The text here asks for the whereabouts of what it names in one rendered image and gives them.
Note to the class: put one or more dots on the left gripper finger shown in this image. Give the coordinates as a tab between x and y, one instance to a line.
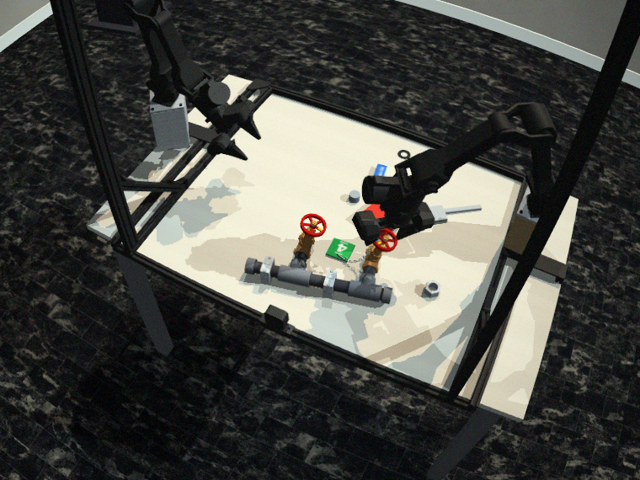
250	127
234	151

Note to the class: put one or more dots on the red block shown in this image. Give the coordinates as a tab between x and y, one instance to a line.
378	214

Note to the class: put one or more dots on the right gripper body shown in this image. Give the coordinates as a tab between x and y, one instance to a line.
367	226

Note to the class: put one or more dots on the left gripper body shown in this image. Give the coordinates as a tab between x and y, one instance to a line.
221	142

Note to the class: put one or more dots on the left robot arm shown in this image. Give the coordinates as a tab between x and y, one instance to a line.
171	65

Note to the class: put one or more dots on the grey hex nut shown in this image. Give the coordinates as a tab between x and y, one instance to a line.
428	292

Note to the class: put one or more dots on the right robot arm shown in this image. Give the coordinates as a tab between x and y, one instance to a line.
433	168

